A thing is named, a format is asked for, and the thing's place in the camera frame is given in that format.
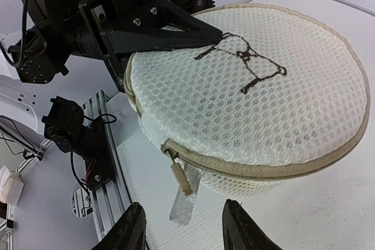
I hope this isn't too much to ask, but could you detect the beige zipper pull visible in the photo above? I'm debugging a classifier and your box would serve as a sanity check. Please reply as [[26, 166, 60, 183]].
[[171, 157, 194, 196]]

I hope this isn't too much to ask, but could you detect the clear tape strip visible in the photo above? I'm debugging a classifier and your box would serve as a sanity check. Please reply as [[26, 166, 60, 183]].
[[169, 166, 201, 226]]

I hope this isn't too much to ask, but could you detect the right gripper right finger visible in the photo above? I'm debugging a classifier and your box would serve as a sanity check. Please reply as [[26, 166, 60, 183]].
[[222, 199, 282, 250]]

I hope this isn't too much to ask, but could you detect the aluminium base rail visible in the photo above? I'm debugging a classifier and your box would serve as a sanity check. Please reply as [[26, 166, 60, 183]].
[[0, 88, 135, 242]]

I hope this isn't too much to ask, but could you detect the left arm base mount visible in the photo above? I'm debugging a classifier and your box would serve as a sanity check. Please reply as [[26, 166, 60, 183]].
[[42, 96, 117, 191]]

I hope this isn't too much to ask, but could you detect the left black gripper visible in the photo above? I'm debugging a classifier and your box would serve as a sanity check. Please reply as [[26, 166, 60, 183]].
[[78, 0, 223, 92]]

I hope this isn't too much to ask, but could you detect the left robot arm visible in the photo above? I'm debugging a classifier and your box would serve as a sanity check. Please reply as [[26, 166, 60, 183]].
[[1, 0, 223, 91]]

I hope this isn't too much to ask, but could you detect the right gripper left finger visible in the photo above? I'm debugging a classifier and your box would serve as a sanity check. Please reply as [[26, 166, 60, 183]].
[[93, 203, 146, 250]]

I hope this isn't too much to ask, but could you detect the white mesh laundry bag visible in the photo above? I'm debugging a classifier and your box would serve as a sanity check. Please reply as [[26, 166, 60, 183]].
[[124, 4, 371, 197]]

